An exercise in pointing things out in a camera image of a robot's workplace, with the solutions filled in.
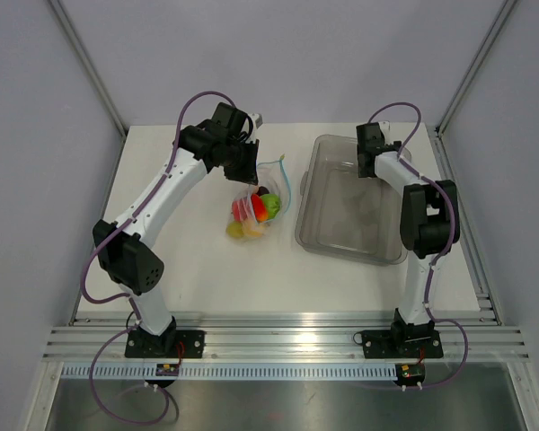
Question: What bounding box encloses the right aluminium frame post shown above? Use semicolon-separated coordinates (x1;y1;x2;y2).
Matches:
436;0;520;138

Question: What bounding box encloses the small circuit board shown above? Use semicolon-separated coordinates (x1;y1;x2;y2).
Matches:
396;364;426;386
156;364;179;376

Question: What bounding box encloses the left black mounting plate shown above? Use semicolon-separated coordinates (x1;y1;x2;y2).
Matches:
124;330;206;359

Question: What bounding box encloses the white slotted cable duct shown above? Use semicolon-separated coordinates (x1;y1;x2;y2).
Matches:
61;363;397;382

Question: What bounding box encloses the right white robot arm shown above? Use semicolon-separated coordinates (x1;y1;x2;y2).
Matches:
357;122;460;359

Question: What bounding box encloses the clear grey plastic bin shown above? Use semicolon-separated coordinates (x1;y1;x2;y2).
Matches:
295;135;408;266

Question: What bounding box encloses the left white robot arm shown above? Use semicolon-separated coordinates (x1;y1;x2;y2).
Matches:
93;102;262;359

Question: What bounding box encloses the right small circuit board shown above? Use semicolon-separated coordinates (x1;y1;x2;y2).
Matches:
396;364;426;386

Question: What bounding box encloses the black mounting plate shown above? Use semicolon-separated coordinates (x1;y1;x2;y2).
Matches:
124;330;206;359
352;330;444;359

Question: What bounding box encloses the left small circuit board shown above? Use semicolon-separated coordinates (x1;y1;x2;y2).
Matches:
156;364;179;376

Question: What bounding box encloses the left aluminium frame post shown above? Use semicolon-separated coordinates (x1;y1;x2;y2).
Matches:
45;0;128;141

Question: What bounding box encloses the clear zip top bag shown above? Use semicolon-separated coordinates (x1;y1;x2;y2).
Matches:
225;154;292;242

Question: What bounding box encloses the aluminium frame post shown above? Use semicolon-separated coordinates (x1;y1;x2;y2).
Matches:
436;0;520;138
45;0;128;141

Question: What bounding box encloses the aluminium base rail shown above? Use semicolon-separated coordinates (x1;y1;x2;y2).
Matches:
43;310;530;363

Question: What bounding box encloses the green toy fruit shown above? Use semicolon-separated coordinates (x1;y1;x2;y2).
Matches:
261;193;281;220

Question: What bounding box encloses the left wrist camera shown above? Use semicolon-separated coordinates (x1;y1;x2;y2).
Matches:
246;113;263;140

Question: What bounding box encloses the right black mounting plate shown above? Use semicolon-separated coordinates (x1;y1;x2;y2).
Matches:
352;330;444;359

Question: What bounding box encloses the orange toy fruit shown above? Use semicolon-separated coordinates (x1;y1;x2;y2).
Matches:
242;219;267;239

